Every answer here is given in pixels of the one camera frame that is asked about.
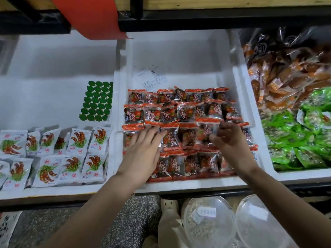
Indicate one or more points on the person's right hand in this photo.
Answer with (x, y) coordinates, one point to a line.
(232, 144)

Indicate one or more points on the white red printed carton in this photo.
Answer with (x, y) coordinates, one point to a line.
(8, 227)

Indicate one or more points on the green leaf-pattern sheet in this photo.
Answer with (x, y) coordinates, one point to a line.
(97, 100)

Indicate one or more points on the person's left hand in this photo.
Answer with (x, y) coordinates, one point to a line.
(140, 157)

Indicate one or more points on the person's right forearm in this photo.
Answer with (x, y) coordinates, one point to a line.
(287, 209)

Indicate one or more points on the pile of green packets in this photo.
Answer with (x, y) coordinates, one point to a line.
(300, 131)

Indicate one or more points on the pile of brown packets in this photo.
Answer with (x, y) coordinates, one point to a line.
(282, 64)

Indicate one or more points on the small white paper slip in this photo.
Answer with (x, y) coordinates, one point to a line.
(150, 79)

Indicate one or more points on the person's right white shoe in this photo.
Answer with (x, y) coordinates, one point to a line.
(169, 206)

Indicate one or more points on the red scalloped sign yellow lettering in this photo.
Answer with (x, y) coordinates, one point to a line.
(88, 15)

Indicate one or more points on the pile of dark red packets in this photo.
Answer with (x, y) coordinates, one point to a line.
(181, 113)

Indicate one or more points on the black metal guard rail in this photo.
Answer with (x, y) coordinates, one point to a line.
(31, 22)
(217, 18)

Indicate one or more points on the person's left forearm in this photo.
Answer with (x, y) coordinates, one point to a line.
(90, 217)

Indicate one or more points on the pile of white printed packets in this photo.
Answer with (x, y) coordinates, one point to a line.
(51, 155)

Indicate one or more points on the person's beige trousers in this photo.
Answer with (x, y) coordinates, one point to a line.
(170, 232)

